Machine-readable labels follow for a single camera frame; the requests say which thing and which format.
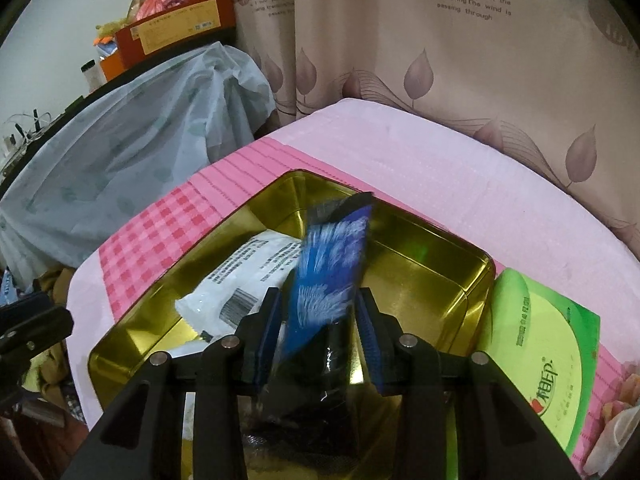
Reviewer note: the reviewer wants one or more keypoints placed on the small orange box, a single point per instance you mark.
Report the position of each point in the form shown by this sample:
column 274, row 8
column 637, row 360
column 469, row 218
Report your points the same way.
column 111, row 67

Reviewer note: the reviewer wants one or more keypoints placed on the gold tin box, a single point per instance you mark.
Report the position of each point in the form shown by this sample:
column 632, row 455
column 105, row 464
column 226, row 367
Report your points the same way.
column 425, row 270

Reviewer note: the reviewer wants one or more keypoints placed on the blue black packet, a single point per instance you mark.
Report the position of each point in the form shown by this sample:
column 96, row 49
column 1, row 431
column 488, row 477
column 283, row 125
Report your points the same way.
column 325, row 285

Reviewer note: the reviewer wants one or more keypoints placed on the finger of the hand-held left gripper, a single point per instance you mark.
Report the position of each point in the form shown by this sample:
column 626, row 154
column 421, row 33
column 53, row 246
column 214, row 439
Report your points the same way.
column 25, row 300
column 45, row 330

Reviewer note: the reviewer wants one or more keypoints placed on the white plastic packet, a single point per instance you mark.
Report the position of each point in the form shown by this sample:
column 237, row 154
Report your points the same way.
column 235, row 280

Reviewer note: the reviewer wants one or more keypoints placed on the translucent plastic cover sheet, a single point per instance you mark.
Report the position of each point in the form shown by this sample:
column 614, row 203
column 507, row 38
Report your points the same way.
column 125, row 160

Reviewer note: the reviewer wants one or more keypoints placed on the beige leaf printed curtain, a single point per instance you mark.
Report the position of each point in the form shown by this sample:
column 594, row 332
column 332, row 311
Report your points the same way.
column 450, row 85

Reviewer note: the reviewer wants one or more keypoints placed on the red box with yellow label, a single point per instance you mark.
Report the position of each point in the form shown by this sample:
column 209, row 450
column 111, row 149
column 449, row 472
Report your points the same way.
column 175, row 25

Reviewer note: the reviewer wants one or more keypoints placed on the white bottle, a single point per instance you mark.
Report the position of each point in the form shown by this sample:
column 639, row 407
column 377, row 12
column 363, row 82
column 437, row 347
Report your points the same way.
column 95, row 77

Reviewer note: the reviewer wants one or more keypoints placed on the orange plastic bag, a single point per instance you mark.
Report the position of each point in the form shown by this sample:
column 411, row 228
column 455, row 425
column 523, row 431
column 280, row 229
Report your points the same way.
column 160, row 2

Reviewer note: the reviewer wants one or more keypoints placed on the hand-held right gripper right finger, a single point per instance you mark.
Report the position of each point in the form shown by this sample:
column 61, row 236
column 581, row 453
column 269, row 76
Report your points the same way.
column 370, row 335

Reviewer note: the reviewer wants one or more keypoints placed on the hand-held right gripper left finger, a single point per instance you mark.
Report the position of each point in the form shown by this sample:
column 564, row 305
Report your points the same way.
column 270, row 320

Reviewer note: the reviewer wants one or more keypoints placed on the pale green printed sock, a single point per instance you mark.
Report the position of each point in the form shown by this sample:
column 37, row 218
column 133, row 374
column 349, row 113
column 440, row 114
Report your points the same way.
column 620, row 420

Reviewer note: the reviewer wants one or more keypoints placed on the mustard cloth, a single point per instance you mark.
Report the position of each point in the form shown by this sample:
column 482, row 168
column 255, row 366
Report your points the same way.
column 55, row 375

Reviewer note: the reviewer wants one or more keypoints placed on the green tissue box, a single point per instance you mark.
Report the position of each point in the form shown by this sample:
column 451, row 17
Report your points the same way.
column 535, row 360

